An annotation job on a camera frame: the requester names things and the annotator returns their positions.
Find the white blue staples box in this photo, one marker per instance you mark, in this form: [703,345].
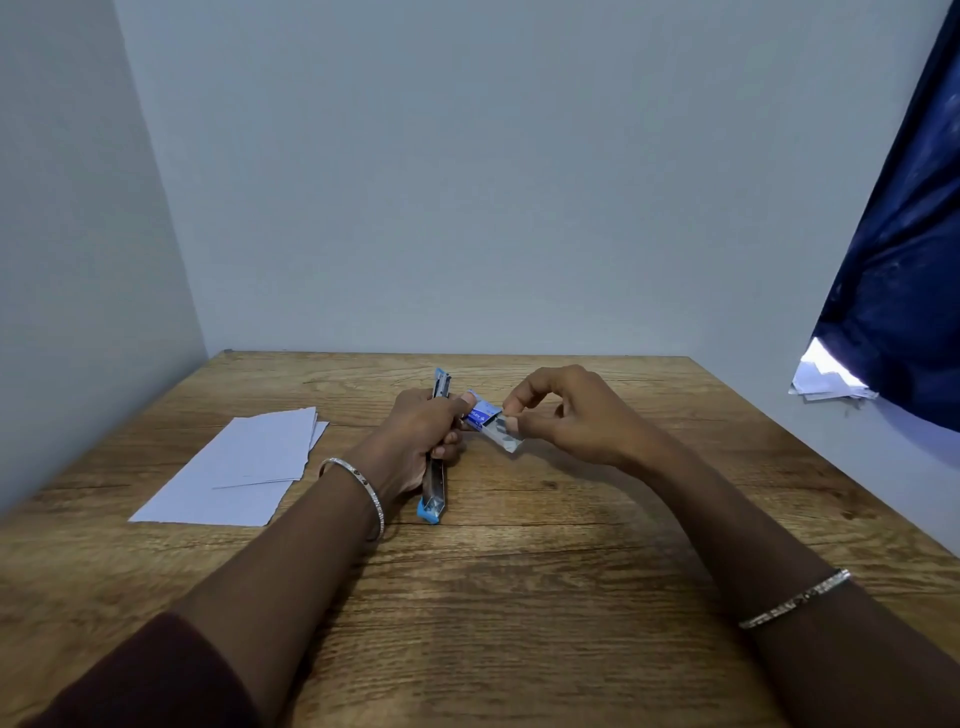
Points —
[484,411]

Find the person's left hand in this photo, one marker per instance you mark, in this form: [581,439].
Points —
[405,442]

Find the person's right forearm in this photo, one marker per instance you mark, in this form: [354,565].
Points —
[750,540]

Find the blue silver stapler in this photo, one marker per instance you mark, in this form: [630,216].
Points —
[433,495]

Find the pile of white paper scraps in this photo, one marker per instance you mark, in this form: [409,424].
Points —
[814,382]

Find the dark blue curtain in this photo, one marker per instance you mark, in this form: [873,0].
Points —
[907,300]

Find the person's left forearm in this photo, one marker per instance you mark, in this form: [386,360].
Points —
[285,577]

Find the maroon left sleeve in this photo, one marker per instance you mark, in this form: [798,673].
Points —
[135,682]

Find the person's right hand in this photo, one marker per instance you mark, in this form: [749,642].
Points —
[592,420]

